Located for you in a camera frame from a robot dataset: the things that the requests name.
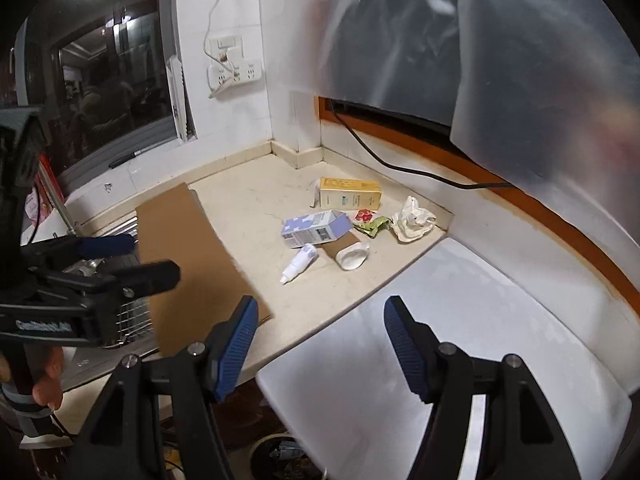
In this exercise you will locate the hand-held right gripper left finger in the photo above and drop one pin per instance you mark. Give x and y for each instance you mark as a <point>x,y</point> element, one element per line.
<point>235,350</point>

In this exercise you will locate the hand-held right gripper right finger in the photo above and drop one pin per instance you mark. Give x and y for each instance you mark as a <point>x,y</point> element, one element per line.
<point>405,355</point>

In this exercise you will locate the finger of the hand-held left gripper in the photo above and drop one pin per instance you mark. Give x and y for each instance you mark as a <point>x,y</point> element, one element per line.
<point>107,245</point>
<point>150,276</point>

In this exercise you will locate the small white tube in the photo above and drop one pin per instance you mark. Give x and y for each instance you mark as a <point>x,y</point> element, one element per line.
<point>300,262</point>

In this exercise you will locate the white plastic bag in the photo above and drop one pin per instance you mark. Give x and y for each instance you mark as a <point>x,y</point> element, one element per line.
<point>412,220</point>

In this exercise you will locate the green and red wrapper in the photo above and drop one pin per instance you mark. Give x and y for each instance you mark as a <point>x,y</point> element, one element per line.
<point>370,222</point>

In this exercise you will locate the lavender and white carton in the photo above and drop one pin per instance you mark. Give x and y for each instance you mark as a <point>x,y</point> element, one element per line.
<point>315,227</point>

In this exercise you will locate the yellow cardboard box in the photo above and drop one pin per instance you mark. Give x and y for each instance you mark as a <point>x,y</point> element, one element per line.
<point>350,194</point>

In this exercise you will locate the person's left hand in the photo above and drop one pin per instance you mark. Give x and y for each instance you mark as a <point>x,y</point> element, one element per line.
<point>50,385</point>

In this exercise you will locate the brown cardboard sheet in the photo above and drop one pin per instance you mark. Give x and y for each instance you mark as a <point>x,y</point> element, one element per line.
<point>190,260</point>

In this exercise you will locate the metal rod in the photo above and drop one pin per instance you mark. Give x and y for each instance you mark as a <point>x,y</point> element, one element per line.
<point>60,205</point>

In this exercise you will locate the red packaging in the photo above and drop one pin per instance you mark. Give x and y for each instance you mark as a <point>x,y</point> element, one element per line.
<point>47,200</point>

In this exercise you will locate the black pen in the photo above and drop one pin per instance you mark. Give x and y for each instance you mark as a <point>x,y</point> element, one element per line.
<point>127,158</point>

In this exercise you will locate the dark window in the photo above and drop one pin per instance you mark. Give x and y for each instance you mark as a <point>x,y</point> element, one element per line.
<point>110,85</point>

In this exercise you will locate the white power strip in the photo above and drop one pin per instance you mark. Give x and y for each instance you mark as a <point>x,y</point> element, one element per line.
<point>235,76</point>

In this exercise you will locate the translucent plastic sheet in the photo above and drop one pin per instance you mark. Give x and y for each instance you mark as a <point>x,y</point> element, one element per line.
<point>500,60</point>

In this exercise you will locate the orange wooden frame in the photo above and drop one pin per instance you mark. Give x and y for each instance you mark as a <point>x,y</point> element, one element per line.
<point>590,250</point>

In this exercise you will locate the white wall socket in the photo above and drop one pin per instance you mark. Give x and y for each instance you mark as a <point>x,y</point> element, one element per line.
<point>224,49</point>

